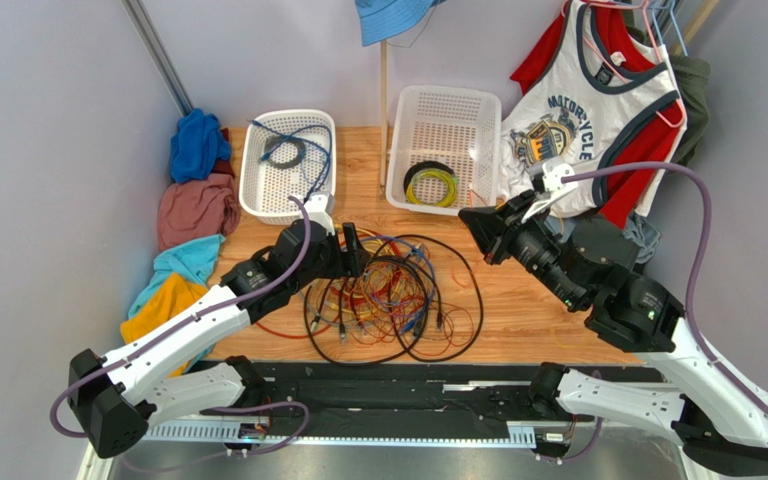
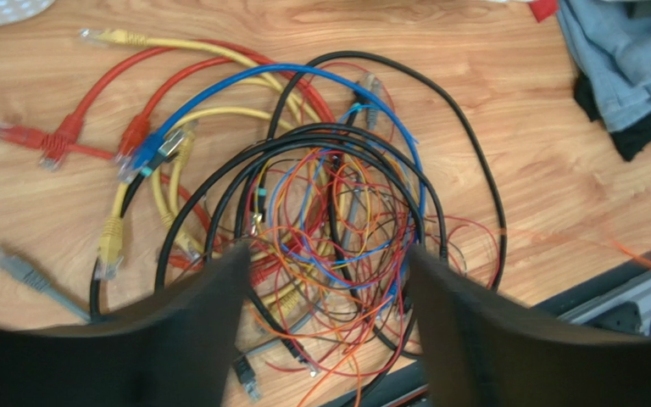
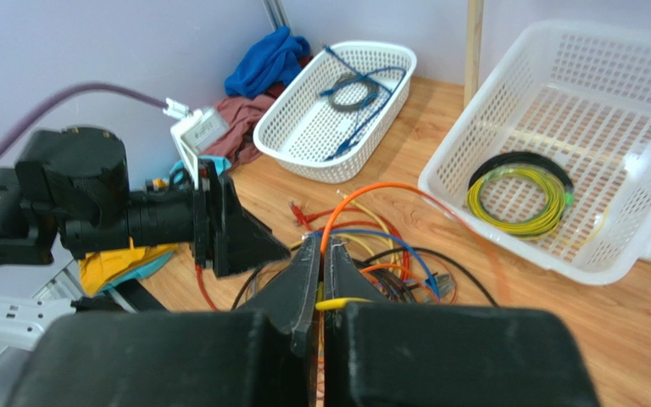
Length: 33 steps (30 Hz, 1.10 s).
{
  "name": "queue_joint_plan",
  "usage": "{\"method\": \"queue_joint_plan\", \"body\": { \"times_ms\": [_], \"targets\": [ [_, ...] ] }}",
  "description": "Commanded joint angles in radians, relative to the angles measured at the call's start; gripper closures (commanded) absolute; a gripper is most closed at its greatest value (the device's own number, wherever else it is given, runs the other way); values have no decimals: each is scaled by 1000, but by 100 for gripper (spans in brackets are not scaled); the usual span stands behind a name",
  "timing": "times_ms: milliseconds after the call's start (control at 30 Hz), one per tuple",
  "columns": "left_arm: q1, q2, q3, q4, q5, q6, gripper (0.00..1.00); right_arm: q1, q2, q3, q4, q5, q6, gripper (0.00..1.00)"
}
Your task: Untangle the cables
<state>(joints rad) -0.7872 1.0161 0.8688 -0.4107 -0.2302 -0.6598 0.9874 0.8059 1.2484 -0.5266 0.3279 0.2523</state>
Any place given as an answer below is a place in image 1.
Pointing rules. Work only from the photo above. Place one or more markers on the yellow cloth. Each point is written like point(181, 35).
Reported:
point(171, 298)

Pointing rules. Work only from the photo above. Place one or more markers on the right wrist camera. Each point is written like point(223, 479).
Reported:
point(551, 187)

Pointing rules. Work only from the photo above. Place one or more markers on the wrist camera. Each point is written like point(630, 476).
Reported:
point(319, 208)
point(551, 187)

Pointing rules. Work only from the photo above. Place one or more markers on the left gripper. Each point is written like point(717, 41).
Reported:
point(350, 263)

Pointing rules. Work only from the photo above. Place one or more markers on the blue cloth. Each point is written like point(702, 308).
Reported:
point(197, 146)

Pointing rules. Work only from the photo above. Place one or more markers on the teal cloth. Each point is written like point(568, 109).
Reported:
point(195, 261)

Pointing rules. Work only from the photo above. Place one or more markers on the left white basket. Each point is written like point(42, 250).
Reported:
point(287, 153)

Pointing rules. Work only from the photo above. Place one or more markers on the folded blue jeans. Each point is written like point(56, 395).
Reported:
point(637, 229)

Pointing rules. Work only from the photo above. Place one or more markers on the white motorcycle tank top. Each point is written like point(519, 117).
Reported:
point(593, 97)

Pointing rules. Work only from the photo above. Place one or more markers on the white basket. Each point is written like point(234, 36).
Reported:
point(444, 154)
point(287, 153)

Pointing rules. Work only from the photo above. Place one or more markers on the aluminium corner profile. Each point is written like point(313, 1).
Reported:
point(155, 47)

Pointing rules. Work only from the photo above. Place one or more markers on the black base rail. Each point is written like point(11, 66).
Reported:
point(402, 402)

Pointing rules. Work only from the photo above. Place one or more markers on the blue bucket hat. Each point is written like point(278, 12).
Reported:
point(381, 20)

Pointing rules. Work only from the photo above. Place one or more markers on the right white basket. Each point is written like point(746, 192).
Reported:
point(444, 154)

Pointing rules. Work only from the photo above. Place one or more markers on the pink cloth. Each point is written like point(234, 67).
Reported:
point(197, 209)

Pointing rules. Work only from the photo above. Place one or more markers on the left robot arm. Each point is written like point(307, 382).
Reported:
point(114, 399)

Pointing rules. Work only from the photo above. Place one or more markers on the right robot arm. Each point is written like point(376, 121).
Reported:
point(715, 414)

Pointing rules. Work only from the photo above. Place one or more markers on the green garment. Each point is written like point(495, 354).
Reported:
point(692, 77)

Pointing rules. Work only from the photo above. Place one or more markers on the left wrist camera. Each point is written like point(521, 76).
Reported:
point(319, 208)

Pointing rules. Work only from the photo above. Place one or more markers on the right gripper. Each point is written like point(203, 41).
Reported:
point(502, 233)

